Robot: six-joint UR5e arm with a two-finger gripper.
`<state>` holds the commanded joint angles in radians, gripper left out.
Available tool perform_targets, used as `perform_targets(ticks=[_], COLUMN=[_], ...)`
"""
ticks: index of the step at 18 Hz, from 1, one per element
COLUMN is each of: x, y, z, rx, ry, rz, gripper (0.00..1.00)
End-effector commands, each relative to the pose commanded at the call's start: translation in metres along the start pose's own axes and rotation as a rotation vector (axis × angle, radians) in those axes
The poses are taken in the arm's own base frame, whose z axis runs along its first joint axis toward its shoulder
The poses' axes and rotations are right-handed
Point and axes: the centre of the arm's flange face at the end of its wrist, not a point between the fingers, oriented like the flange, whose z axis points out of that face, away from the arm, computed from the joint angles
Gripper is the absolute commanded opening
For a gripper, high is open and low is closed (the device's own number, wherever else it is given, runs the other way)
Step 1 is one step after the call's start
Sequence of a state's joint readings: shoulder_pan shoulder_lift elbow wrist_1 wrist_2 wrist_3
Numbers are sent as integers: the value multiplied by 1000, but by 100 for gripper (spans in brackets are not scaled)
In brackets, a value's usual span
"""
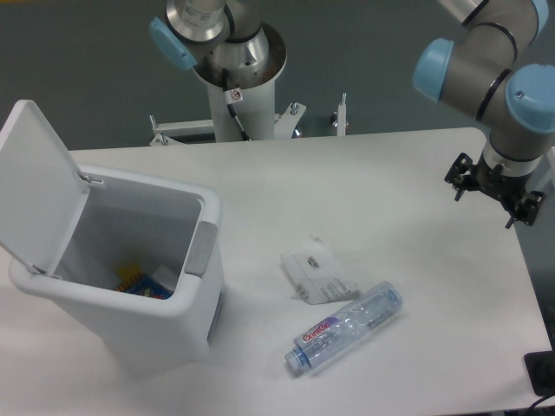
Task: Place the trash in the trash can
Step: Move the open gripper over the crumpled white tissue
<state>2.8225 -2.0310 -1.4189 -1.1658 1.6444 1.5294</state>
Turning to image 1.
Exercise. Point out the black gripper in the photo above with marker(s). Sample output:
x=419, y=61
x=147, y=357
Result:
x=522, y=206

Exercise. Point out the clear plastic wrapper bag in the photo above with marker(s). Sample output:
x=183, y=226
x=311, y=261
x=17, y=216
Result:
x=316, y=274

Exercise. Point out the clear plastic water bottle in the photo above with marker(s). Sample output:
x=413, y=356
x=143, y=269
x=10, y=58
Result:
x=336, y=332

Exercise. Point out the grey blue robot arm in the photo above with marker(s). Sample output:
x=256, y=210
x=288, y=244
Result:
x=476, y=76

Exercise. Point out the white trash can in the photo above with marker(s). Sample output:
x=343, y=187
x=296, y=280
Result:
x=133, y=258

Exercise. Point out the colourful trash in can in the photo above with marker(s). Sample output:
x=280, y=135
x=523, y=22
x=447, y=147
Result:
x=134, y=281

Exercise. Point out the white trash can lid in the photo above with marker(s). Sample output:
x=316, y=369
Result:
x=43, y=190

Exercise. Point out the black device at edge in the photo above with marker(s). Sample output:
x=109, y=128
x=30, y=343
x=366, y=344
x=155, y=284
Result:
x=540, y=369

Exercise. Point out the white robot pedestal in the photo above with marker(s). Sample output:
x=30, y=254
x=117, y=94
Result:
x=240, y=81

